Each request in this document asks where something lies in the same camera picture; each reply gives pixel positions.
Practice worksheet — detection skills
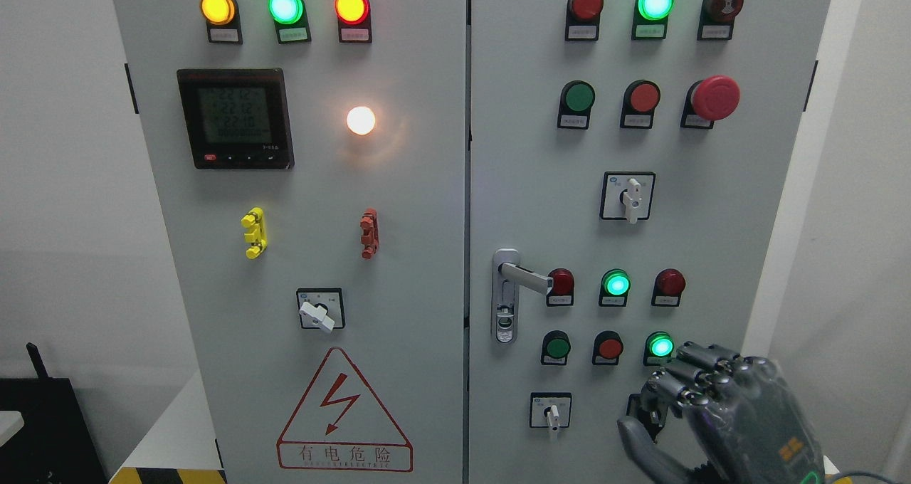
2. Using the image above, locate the green push button upper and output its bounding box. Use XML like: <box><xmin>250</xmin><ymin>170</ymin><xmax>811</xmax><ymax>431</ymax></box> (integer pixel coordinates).
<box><xmin>557</xmin><ymin>80</ymin><xmax>596</xmax><ymax>130</ymax></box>

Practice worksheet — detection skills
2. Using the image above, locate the red emergency stop button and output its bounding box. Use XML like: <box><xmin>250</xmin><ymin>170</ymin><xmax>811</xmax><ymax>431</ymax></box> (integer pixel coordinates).
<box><xmin>680</xmin><ymin>75</ymin><xmax>741</xmax><ymax>130</ymax></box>

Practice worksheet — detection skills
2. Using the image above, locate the dark red indicator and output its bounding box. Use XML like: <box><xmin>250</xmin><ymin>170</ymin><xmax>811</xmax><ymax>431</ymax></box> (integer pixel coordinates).
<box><xmin>565</xmin><ymin>0</ymin><xmax>604</xmax><ymax>42</ymax></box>
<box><xmin>651</xmin><ymin>268</ymin><xmax>687</xmax><ymax>307</ymax></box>
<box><xmin>546</xmin><ymin>268</ymin><xmax>575</xmax><ymax>307</ymax></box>

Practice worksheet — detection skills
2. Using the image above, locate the white glowing indicator light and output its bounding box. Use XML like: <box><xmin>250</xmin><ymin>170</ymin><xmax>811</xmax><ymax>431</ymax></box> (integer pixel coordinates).
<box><xmin>346</xmin><ymin>105</ymin><xmax>376</xmax><ymax>136</ymax></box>

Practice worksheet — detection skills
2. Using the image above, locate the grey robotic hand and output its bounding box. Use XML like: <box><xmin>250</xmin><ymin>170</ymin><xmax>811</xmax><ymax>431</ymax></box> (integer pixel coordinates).
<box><xmin>618</xmin><ymin>342</ymin><xmax>826</xmax><ymax>483</ymax></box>

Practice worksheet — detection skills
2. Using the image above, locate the red electric warning sticker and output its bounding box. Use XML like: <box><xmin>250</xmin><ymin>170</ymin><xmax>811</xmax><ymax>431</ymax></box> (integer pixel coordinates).
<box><xmin>276</xmin><ymin>347</ymin><xmax>414</xmax><ymax>473</ymax></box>

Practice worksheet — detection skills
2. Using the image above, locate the red push button upper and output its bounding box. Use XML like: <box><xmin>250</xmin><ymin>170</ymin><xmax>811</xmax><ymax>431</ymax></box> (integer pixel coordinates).
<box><xmin>619</xmin><ymin>80</ymin><xmax>661</xmax><ymax>130</ymax></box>

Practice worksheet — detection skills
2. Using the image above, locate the green push button lower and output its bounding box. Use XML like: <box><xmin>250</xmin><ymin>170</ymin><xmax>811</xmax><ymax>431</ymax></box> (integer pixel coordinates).
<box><xmin>540</xmin><ymin>330</ymin><xmax>572</xmax><ymax>365</ymax></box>

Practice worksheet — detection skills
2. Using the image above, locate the white rotary switch upper right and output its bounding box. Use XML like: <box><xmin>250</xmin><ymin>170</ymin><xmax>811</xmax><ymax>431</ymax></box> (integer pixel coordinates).
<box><xmin>599</xmin><ymin>172</ymin><xmax>656</xmax><ymax>224</ymax></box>

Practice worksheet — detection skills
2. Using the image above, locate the green indicator middle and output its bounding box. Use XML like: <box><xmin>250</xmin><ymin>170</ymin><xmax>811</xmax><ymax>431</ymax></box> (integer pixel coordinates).
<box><xmin>599</xmin><ymin>268</ymin><xmax>631</xmax><ymax>307</ymax></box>

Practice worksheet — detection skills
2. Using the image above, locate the red terminal connector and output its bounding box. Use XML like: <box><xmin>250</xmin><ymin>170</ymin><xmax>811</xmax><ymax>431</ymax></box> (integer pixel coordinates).
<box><xmin>360</xmin><ymin>208</ymin><xmax>379</xmax><ymax>260</ymax></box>

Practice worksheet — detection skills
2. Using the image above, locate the silver door handle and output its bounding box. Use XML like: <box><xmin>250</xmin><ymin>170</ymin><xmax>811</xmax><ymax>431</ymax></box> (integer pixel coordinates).
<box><xmin>491</xmin><ymin>248</ymin><xmax>553</xmax><ymax>344</ymax></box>

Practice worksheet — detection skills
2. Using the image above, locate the green push button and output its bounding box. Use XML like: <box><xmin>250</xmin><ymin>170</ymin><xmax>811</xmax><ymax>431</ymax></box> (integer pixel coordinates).
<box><xmin>540</xmin><ymin>330</ymin><xmax>572</xmax><ymax>365</ymax></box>
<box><xmin>557</xmin><ymin>80</ymin><xmax>596</xmax><ymax>130</ymax></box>

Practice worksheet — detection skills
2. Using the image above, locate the green top right indicator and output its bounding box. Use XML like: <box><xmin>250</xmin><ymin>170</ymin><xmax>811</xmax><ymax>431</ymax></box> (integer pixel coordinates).
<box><xmin>631</xmin><ymin>0</ymin><xmax>675</xmax><ymax>41</ymax></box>

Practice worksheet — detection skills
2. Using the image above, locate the grey right cabinet door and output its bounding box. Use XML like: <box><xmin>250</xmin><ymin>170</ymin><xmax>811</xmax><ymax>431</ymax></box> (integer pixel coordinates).
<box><xmin>468</xmin><ymin>0</ymin><xmax>830</xmax><ymax>483</ymax></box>

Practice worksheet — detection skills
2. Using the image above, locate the dark red indicator middle right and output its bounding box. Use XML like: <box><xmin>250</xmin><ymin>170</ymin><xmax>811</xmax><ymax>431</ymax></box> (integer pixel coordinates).
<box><xmin>651</xmin><ymin>268</ymin><xmax>687</xmax><ymax>307</ymax></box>

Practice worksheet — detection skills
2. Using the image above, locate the green indicator light left door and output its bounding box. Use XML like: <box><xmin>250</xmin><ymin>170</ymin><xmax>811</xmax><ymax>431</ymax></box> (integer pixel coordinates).
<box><xmin>268</xmin><ymin>0</ymin><xmax>312</xmax><ymax>44</ymax></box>

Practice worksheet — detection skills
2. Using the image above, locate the dark red buzzer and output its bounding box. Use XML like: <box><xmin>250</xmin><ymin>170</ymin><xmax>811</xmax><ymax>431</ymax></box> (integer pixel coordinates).
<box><xmin>697</xmin><ymin>0</ymin><xmax>744</xmax><ymax>41</ymax></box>

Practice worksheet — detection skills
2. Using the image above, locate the white rotary switch lower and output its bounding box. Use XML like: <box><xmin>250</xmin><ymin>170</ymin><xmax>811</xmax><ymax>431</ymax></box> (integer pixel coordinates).
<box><xmin>528</xmin><ymin>392</ymin><xmax>573</xmax><ymax>441</ymax></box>

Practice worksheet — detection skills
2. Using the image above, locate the dark red indicator middle left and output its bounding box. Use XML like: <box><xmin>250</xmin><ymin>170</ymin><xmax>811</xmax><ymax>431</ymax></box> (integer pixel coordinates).
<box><xmin>546</xmin><ymin>268</ymin><xmax>575</xmax><ymax>307</ymax></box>

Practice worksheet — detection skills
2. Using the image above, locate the green lit indicator lower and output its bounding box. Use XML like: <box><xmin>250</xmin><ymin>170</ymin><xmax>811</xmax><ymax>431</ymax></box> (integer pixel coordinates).
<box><xmin>642</xmin><ymin>331</ymin><xmax>675</xmax><ymax>367</ymax></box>

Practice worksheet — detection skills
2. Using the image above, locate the black digital power meter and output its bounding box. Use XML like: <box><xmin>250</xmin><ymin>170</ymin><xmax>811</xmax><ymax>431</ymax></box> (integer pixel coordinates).
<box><xmin>177</xmin><ymin>68</ymin><xmax>294</xmax><ymax>170</ymax></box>

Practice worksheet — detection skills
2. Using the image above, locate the grey left cabinet door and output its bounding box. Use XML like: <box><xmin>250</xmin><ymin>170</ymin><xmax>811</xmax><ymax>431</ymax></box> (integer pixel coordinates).
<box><xmin>107</xmin><ymin>0</ymin><xmax>469</xmax><ymax>484</ymax></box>

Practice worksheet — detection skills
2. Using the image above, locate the dark red top indicator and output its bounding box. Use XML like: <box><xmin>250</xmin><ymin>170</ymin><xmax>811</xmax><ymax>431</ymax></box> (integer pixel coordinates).
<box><xmin>565</xmin><ymin>0</ymin><xmax>604</xmax><ymax>42</ymax></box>

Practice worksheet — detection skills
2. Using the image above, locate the red push button lower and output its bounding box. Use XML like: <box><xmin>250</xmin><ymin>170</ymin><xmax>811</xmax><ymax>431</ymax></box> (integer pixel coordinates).
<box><xmin>591</xmin><ymin>330</ymin><xmax>624</xmax><ymax>365</ymax></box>

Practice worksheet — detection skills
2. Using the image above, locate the yellow indicator light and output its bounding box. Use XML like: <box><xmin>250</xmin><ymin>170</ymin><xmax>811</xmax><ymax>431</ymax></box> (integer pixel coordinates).
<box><xmin>201</xmin><ymin>0</ymin><xmax>242</xmax><ymax>44</ymax></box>

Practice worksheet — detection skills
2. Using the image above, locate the white rotary switch left door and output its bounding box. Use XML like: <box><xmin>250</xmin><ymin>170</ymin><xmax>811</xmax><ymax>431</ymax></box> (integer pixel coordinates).
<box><xmin>296</xmin><ymin>288</ymin><xmax>346</xmax><ymax>333</ymax></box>

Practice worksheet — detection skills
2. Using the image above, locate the grey cabinet door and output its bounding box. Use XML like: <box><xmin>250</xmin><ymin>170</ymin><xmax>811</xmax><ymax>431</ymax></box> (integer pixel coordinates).
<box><xmin>468</xmin><ymin>0</ymin><xmax>830</xmax><ymax>483</ymax></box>
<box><xmin>107</xmin><ymin>0</ymin><xmax>469</xmax><ymax>484</ymax></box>

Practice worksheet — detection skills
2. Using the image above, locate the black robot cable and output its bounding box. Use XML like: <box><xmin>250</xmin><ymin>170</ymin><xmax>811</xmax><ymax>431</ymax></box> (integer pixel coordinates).
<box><xmin>826</xmin><ymin>470</ymin><xmax>899</xmax><ymax>484</ymax></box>

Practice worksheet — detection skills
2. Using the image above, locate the white rotary switch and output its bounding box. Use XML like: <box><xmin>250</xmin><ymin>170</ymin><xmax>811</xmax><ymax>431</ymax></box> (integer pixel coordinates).
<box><xmin>599</xmin><ymin>172</ymin><xmax>656</xmax><ymax>224</ymax></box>
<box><xmin>528</xmin><ymin>392</ymin><xmax>573</xmax><ymax>441</ymax></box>

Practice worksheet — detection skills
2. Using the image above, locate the red lit indicator light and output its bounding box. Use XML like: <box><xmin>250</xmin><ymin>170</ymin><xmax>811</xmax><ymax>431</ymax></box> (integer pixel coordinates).
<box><xmin>335</xmin><ymin>0</ymin><xmax>373</xmax><ymax>43</ymax></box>

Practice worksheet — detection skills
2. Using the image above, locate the yellow terminal connector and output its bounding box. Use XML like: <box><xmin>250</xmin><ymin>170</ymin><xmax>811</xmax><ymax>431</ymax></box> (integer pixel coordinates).
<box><xmin>241</xmin><ymin>207</ymin><xmax>268</xmax><ymax>260</ymax></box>

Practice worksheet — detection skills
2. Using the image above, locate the red push button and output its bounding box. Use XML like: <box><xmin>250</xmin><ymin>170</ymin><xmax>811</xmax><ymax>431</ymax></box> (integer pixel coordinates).
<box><xmin>591</xmin><ymin>330</ymin><xmax>624</xmax><ymax>365</ymax></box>
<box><xmin>619</xmin><ymin>80</ymin><xmax>661</xmax><ymax>130</ymax></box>

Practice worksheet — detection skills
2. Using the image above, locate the black rotary knob switch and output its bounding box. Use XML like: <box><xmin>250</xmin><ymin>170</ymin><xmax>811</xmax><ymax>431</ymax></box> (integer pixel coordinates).
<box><xmin>626</xmin><ymin>390</ymin><xmax>669</xmax><ymax>443</ymax></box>

